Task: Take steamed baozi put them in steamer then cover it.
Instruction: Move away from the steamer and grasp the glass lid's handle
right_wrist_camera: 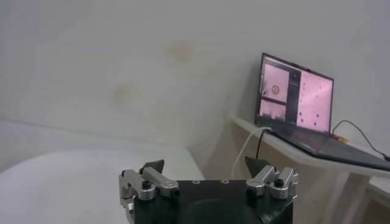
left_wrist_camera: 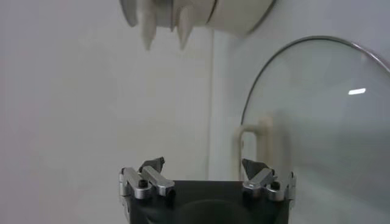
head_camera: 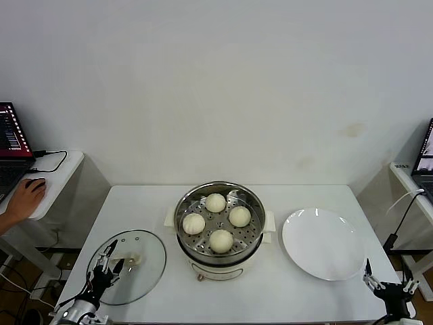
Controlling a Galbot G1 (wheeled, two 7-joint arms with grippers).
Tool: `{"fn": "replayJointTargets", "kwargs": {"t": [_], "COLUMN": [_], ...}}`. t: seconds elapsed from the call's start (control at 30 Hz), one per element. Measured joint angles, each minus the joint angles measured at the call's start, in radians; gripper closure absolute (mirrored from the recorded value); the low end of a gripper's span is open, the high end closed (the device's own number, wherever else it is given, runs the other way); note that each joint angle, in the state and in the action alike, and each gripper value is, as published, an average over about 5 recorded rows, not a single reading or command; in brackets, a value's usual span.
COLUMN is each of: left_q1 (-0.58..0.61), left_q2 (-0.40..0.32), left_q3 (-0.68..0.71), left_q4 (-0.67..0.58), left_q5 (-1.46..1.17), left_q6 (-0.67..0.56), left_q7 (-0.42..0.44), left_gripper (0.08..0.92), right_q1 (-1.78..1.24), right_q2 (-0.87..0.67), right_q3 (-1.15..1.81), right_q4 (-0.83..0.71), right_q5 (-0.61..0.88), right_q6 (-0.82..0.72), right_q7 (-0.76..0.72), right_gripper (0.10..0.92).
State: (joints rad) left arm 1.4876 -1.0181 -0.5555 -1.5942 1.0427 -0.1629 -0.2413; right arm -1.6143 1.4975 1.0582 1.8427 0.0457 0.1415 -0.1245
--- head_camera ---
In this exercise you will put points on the white side table with label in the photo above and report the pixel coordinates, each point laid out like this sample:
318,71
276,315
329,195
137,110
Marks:
402,177

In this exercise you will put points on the cream electric cooker base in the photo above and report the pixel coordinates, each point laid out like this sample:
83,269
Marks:
216,269

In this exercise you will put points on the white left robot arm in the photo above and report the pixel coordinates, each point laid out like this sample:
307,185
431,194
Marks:
79,308

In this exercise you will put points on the white side table rounded corner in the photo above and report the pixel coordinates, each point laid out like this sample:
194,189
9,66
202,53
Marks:
59,184

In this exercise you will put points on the black computer mouse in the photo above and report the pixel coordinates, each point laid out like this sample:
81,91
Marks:
38,181

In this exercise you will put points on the person's bare forearm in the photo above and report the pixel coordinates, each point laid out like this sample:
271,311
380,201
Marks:
6,221

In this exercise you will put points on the white steamed baozi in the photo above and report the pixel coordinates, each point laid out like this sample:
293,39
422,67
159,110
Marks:
240,216
215,203
221,241
193,224

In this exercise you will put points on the black laptop with red screen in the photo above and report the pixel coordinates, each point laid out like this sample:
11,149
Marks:
10,144

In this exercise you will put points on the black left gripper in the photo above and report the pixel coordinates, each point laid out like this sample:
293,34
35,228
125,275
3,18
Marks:
101,281

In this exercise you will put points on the white round plate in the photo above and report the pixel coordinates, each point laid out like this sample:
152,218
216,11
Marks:
321,240

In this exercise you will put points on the perforated steel steamer basket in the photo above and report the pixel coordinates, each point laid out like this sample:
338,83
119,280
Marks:
248,237

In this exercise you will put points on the person's bare hand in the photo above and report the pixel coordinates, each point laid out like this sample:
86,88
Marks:
27,201

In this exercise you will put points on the grey laptop with photo screen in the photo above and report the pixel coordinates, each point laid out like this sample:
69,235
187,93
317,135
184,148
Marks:
424,162

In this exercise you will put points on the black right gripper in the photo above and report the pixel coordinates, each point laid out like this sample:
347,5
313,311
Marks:
394,295

